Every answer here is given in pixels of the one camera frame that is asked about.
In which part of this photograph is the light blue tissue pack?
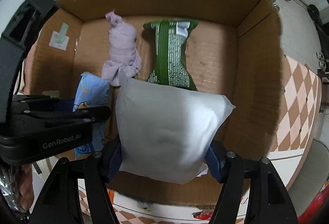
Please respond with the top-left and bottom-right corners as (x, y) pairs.
(73, 72), (110, 159)

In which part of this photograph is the white soft pouch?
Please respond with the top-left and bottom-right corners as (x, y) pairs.
(115, 71), (235, 184)

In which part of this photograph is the red snack packet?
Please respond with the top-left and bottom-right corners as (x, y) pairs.
(192, 210), (214, 221)

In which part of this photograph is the lilac cloth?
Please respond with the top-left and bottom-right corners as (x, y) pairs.
(102, 12), (142, 87)

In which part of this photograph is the green snack packet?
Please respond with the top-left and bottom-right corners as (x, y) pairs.
(143, 19), (198, 91)

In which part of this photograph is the orange snack packet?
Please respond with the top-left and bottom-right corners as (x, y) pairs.
(107, 189), (115, 204)

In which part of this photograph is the person's left hand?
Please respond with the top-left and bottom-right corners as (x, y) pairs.
(16, 164), (35, 211)

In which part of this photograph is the checkered table cloth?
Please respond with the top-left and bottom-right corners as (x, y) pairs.
(77, 55), (323, 224)

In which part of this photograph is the open cardboard box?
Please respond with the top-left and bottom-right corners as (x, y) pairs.
(29, 0), (286, 208)

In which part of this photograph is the red plastic bag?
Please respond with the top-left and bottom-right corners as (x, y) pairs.
(298, 186), (328, 223)

